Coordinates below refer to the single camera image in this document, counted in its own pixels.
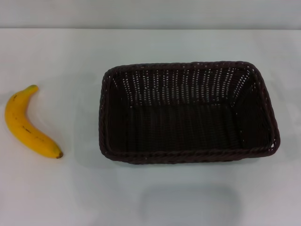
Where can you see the black woven plastic basket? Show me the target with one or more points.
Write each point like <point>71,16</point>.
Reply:
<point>188,127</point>

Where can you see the yellow banana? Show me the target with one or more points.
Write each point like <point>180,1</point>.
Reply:
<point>23,127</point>

